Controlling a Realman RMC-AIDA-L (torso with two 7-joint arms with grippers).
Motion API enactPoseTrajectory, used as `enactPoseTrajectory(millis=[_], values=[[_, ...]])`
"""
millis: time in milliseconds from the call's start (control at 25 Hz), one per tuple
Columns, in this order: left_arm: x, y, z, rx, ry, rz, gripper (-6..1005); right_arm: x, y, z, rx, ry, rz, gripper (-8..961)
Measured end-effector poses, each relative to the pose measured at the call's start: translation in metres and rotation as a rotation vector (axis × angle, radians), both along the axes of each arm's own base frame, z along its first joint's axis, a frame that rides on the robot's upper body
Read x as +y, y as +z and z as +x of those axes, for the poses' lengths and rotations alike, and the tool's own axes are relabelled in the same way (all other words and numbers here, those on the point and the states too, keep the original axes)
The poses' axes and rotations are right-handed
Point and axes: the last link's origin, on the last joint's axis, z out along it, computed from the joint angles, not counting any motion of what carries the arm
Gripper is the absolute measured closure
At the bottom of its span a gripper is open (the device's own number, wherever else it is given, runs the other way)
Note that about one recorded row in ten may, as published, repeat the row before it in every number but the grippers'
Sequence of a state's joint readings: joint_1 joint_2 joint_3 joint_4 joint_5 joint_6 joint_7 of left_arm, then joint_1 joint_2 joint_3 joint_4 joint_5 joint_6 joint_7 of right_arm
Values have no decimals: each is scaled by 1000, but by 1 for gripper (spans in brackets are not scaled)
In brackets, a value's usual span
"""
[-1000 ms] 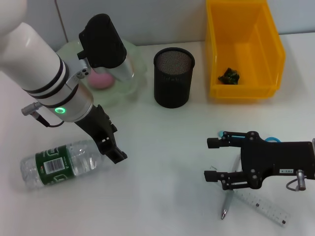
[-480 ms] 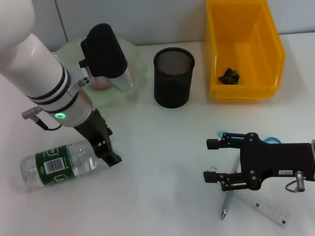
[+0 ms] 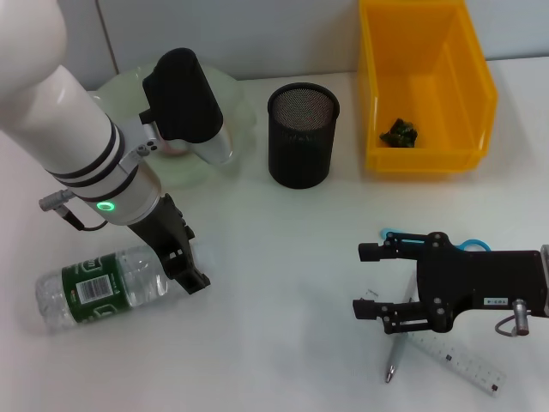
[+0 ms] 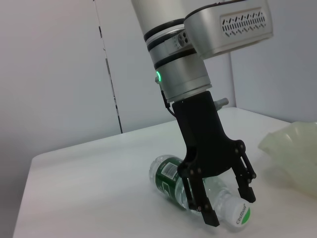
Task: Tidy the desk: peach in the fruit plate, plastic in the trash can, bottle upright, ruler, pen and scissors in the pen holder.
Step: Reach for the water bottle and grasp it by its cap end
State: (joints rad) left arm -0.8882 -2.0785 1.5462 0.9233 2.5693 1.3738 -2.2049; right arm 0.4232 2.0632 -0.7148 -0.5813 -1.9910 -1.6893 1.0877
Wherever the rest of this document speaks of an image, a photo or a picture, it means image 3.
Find black mesh pen holder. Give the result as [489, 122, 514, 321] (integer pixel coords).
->
[267, 82, 341, 190]

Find green plastic wrapper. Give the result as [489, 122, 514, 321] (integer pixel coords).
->
[379, 118, 419, 149]

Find clear green-label water bottle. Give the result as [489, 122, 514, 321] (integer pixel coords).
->
[33, 242, 215, 334]

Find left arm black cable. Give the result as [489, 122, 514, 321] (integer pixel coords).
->
[39, 191, 111, 233]

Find grey white ballpoint pen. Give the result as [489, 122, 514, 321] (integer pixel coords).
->
[384, 274, 417, 384]

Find yellow plastic bin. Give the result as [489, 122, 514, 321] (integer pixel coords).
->
[358, 0, 499, 174]

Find right gripper plug and cable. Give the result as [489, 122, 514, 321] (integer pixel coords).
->
[494, 298, 533, 338]

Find blue scissors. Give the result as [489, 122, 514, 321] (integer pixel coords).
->
[379, 226, 491, 251]

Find green glass fruit plate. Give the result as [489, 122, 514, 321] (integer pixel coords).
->
[87, 62, 259, 190]

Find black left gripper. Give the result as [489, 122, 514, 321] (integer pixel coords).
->
[127, 192, 212, 295]

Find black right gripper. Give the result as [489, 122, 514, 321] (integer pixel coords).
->
[352, 231, 548, 336]

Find clear plastic ruler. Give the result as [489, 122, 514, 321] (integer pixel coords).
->
[364, 288, 507, 398]

